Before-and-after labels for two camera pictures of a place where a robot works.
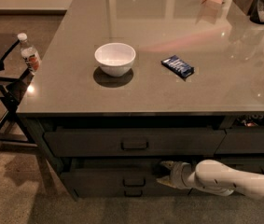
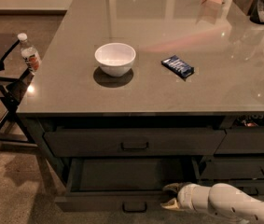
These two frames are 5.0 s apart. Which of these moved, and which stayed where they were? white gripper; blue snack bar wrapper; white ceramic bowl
Moved: white gripper
Stayed: white ceramic bowl; blue snack bar wrapper
